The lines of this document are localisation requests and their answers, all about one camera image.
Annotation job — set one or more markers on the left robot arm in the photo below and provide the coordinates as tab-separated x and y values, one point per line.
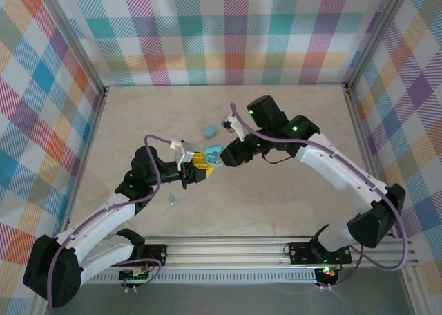
103	218

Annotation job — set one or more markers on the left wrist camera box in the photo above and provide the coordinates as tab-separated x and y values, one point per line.
185	154

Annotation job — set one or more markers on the turquoise earbud charging case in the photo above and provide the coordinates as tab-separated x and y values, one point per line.
211	151
209	132

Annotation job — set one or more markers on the controller board orange part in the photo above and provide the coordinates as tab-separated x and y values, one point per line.
328	275

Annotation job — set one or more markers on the wide aluminium base rail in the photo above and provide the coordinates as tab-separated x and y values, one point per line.
224	251

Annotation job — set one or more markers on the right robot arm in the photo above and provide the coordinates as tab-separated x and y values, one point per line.
345	171

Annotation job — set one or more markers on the aluminium side rail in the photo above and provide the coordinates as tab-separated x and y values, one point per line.
94	128
359	128

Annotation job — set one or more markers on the aluminium frame leg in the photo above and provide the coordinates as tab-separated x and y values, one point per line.
412	291

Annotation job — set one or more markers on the aluminium corner post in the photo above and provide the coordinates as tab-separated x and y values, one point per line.
373	38
75	38

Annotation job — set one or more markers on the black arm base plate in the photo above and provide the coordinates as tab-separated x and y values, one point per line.
157	254
300	254

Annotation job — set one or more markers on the controller board green lights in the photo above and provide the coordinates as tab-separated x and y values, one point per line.
133	277

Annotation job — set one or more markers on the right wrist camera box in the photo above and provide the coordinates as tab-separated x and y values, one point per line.
230	122

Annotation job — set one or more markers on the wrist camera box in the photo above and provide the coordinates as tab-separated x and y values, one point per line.
230	122
185	154

